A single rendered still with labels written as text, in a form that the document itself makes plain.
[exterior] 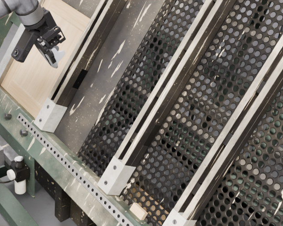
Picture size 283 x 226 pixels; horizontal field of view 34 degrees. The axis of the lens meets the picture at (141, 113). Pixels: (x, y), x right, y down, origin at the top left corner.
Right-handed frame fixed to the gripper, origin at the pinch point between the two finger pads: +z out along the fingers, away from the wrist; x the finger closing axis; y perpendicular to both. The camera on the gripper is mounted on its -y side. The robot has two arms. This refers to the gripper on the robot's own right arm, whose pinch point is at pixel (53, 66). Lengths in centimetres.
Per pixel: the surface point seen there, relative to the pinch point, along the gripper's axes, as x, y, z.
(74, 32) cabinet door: 32.5, 24.0, 22.2
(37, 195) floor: 64, -32, 132
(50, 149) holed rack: 8.1, -15.8, 40.6
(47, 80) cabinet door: 32.7, 3.5, 34.3
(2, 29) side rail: 83, 9, 36
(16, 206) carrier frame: 48, -44, 105
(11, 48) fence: 62, 4, 32
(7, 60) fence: 60, -1, 35
